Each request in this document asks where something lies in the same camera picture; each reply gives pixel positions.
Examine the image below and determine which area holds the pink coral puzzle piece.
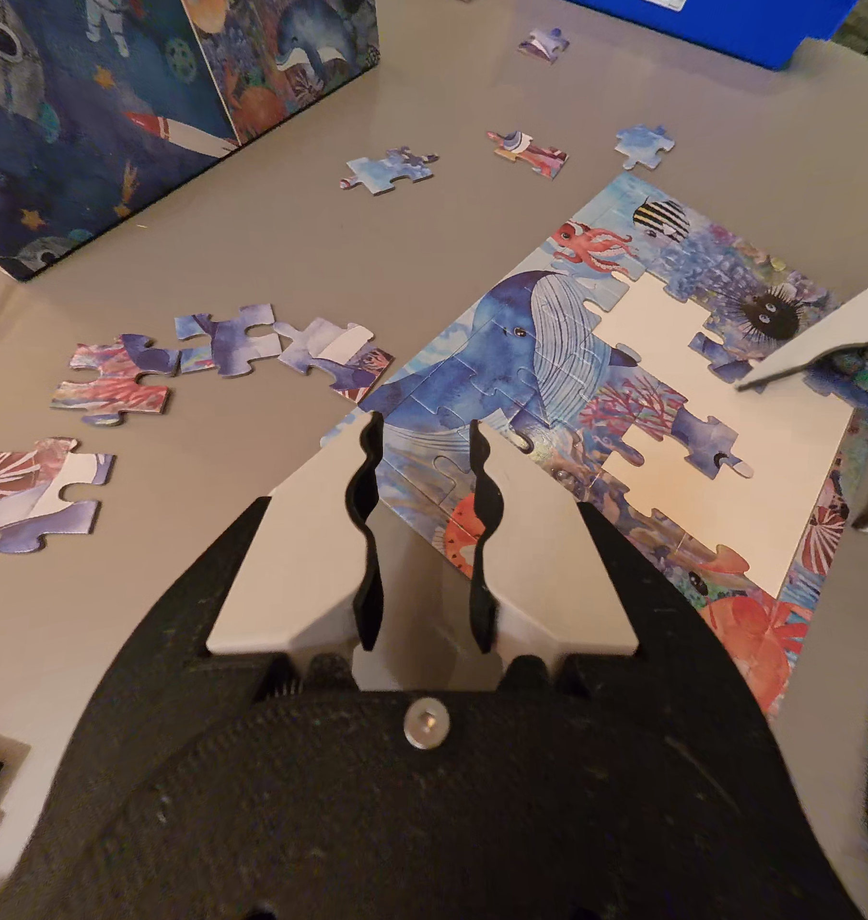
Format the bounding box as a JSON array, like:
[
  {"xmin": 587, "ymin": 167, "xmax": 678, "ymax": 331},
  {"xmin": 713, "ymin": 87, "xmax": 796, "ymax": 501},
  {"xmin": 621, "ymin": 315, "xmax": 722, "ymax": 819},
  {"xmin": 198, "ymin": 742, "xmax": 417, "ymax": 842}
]
[{"xmin": 621, "ymin": 377, "xmax": 756, "ymax": 481}]

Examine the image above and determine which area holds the row of loose jigsaw pieces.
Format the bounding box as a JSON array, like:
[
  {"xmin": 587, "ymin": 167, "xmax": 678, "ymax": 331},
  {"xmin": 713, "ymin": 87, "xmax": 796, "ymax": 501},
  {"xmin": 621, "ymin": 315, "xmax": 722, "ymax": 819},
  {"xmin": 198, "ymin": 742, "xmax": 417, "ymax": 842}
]
[{"xmin": 0, "ymin": 147, "xmax": 440, "ymax": 555}]

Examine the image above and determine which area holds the illustrated puzzle box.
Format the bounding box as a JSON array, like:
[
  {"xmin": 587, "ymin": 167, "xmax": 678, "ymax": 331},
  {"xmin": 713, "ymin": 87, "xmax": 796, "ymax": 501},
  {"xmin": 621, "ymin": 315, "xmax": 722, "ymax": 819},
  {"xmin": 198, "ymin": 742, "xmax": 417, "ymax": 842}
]
[{"xmin": 0, "ymin": 0, "xmax": 380, "ymax": 282}]

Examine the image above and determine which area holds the sea animal jigsaw puzzle board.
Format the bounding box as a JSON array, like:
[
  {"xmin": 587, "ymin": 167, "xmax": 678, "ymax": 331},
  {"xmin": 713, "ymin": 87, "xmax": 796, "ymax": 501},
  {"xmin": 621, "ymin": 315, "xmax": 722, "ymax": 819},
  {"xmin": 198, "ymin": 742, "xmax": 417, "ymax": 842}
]
[{"xmin": 321, "ymin": 171, "xmax": 868, "ymax": 720}]

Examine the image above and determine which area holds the light blue puzzle piece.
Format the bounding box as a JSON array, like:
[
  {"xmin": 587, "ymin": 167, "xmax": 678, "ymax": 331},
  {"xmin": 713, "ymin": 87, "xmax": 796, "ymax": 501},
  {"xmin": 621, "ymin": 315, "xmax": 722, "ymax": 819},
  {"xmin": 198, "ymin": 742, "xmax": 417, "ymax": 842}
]
[{"xmin": 615, "ymin": 124, "xmax": 676, "ymax": 173}]

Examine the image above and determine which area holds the blue plastic bin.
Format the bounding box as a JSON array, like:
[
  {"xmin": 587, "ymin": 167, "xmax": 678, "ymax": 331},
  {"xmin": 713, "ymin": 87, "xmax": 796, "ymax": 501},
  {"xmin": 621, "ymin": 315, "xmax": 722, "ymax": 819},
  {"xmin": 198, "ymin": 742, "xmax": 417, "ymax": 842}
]
[{"xmin": 570, "ymin": 0, "xmax": 859, "ymax": 70}]

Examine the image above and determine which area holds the purple white puzzle piece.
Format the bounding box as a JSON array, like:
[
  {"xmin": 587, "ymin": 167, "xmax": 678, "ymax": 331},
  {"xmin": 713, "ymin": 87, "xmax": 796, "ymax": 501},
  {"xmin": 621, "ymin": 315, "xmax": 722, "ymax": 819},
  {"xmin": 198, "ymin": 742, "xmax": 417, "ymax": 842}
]
[{"xmin": 518, "ymin": 27, "xmax": 570, "ymax": 66}]

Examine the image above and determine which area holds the red coral puzzle piece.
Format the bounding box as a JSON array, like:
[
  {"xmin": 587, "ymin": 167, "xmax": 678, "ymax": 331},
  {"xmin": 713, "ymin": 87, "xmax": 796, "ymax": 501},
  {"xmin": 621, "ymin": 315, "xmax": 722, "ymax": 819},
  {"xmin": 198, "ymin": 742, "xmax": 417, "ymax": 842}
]
[{"xmin": 486, "ymin": 131, "xmax": 569, "ymax": 181}]

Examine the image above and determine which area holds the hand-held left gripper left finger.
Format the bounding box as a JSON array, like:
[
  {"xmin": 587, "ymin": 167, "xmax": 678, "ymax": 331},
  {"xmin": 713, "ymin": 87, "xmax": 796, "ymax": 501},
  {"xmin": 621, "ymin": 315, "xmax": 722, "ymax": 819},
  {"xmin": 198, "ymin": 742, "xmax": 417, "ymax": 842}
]
[{"xmin": 206, "ymin": 412, "xmax": 386, "ymax": 673}]

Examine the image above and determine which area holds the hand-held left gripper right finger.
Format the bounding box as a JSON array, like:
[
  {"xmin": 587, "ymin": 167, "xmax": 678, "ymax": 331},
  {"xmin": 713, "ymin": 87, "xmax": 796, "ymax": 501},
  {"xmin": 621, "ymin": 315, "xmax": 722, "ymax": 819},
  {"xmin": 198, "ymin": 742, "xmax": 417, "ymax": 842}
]
[{"xmin": 470, "ymin": 419, "xmax": 640, "ymax": 673}]

